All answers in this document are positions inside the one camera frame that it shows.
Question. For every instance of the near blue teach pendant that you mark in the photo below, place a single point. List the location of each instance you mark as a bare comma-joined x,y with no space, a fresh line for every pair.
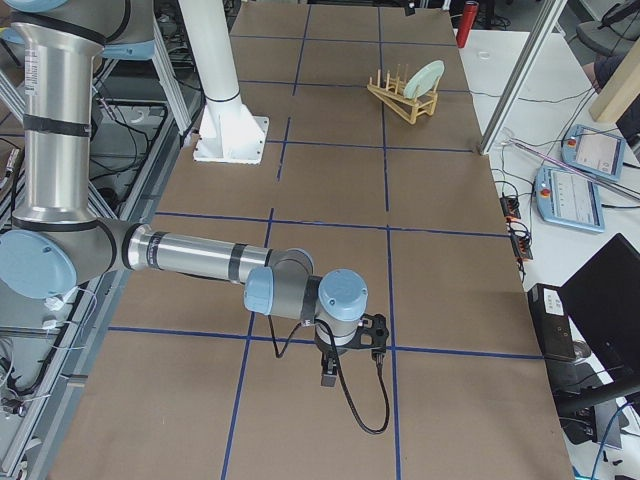
568,200

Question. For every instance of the blue teach pendant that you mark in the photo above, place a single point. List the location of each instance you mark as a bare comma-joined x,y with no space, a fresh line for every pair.
568,200
594,151

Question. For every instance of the red cylinder bottle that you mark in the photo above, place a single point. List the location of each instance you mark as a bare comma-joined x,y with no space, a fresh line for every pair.
466,23

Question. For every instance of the aluminium frame post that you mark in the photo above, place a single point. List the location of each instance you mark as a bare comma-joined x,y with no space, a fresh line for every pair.
542,28

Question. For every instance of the wooden plate rack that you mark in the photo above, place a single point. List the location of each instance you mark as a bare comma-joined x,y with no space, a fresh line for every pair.
389,90

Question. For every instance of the black laptop monitor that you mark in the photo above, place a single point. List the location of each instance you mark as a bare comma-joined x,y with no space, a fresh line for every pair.
602,300

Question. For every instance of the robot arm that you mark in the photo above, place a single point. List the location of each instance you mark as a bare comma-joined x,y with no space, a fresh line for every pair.
63,233

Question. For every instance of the black box with label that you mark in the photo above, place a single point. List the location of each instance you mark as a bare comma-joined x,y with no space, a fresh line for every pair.
551,323

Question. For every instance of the far blue teach pendant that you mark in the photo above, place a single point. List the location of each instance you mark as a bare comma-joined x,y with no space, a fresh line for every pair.
594,151

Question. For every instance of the light green ceramic plate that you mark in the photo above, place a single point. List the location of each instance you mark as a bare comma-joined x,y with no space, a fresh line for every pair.
424,80

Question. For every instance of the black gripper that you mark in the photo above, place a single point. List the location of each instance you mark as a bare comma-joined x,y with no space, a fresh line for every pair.
330,351

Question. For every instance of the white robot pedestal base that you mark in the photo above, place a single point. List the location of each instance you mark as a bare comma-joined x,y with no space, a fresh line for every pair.
229,132

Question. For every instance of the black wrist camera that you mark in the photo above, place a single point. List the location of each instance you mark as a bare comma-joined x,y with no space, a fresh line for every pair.
371,334

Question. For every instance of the seated person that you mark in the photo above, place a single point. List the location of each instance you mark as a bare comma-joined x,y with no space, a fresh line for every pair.
600,71

